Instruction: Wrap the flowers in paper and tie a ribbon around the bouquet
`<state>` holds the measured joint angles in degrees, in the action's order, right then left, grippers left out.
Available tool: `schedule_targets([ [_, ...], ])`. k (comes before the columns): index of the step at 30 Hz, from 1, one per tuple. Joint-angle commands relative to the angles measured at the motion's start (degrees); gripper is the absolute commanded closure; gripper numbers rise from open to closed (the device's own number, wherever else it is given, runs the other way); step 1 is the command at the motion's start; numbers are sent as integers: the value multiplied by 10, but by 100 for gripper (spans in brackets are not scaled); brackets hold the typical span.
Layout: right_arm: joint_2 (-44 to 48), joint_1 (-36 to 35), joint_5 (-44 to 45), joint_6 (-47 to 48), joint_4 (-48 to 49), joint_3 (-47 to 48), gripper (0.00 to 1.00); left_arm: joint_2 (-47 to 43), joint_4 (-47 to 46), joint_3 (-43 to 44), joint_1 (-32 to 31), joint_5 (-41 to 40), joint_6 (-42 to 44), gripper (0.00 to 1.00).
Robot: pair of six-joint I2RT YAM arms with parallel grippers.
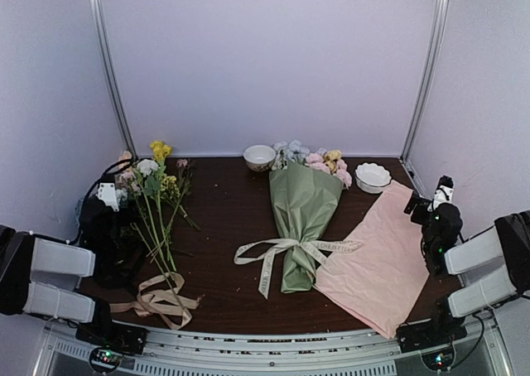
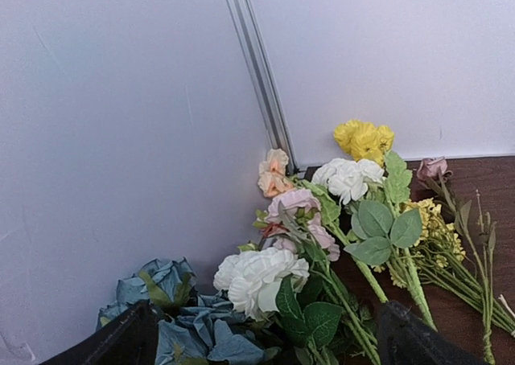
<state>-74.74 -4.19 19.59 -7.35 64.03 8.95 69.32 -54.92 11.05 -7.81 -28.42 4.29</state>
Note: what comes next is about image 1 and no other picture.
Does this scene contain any yellow fake flower stem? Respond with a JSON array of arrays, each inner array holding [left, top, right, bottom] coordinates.
[[323, 150, 342, 174]]

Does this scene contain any pink carnation fake flower stem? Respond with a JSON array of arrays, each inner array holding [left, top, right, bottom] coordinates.
[[305, 150, 353, 190]]

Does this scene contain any green wrapping paper sheet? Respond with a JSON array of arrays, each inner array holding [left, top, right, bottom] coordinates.
[[267, 160, 345, 295]]

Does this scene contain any blue fake flower stem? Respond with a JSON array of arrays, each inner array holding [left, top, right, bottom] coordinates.
[[271, 140, 310, 171]]

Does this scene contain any beige printed ribbon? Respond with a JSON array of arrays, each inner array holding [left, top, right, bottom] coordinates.
[[234, 238, 363, 299]]

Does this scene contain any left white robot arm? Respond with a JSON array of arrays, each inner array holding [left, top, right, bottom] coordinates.
[[1, 197, 142, 346]]

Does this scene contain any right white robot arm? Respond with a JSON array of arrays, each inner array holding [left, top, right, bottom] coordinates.
[[404, 194, 529, 345]]

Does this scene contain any bunch of fake flowers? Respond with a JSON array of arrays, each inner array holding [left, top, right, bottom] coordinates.
[[74, 140, 202, 277]]

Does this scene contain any white scalloped dish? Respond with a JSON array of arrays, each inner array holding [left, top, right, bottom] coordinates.
[[354, 162, 392, 195]]

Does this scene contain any tan plain ribbon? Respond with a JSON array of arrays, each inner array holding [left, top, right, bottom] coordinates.
[[109, 272, 202, 330]]

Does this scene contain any pink wrapping paper sheet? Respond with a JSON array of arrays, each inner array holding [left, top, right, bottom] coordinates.
[[315, 181, 429, 339]]

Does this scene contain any white patterned ceramic bowl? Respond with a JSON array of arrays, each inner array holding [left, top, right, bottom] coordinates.
[[243, 145, 276, 172]]

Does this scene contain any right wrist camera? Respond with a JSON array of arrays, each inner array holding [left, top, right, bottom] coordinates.
[[428, 176, 454, 212]]

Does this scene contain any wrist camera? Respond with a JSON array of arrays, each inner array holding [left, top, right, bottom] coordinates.
[[96, 183, 119, 212], [428, 176, 454, 212]]

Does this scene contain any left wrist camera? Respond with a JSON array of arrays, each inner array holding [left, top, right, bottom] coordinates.
[[96, 183, 119, 212]]

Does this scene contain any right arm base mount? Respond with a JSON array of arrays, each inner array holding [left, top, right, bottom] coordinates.
[[396, 321, 467, 373]]

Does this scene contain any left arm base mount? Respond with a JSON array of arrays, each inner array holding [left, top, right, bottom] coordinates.
[[75, 322, 148, 374]]

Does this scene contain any right aluminium frame post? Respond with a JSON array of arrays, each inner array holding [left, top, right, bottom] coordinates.
[[400, 0, 450, 164]]

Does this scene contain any aluminium frame post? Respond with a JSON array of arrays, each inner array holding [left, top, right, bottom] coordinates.
[[89, 0, 136, 156], [400, 0, 450, 164]]

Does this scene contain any left aluminium frame post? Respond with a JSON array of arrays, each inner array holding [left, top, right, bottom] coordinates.
[[89, 0, 136, 156]]

